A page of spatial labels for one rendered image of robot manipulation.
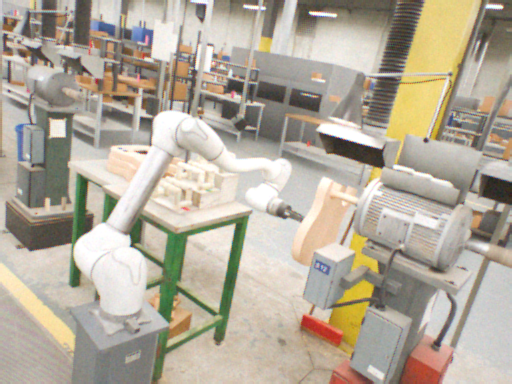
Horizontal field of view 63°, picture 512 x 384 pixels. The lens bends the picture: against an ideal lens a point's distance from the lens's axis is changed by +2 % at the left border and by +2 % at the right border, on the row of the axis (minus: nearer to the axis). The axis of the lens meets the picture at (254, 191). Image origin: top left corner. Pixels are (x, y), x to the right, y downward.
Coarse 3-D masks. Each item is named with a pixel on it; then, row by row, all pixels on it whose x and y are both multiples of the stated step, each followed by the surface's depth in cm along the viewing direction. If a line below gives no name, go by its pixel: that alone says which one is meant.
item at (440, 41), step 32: (448, 0) 222; (480, 0) 222; (416, 32) 233; (448, 32) 223; (416, 64) 235; (448, 64) 225; (416, 96) 237; (448, 96) 237; (416, 128) 239; (352, 288) 276; (352, 320) 279
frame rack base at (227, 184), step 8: (216, 168) 239; (192, 176) 240; (208, 176) 232; (216, 176) 229; (224, 176) 227; (232, 176) 233; (216, 184) 229; (224, 184) 229; (232, 184) 235; (224, 192) 232; (232, 192) 238; (224, 200) 234; (232, 200) 241
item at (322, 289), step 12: (324, 252) 148; (336, 252) 150; (348, 252) 153; (312, 264) 149; (324, 264) 146; (336, 264) 143; (348, 264) 152; (312, 276) 149; (324, 276) 146; (336, 276) 146; (312, 288) 150; (324, 288) 147; (336, 288) 151; (312, 300) 151; (324, 300) 147; (336, 300) 155; (360, 300) 156; (372, 300) 155
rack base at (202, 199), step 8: (192, 184) 228; (184, 192) 222; (192, 192) 219; (200, 192) 217; (208, 192) 220; (216, 192) 225; (184, 200) 223; (192, 200) 220; (200, 200) 216; (208, 200) 222; (216, 200) 228; (200, 208) 219
